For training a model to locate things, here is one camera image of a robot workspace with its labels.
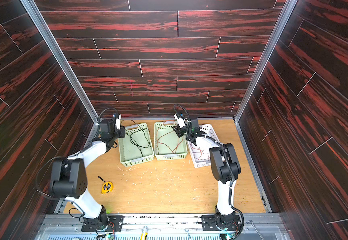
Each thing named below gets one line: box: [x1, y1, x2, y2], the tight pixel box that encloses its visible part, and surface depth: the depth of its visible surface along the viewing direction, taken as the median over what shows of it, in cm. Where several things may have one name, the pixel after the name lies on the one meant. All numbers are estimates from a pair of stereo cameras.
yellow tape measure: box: [97, 175, 114, 194], surface depth 86 cm
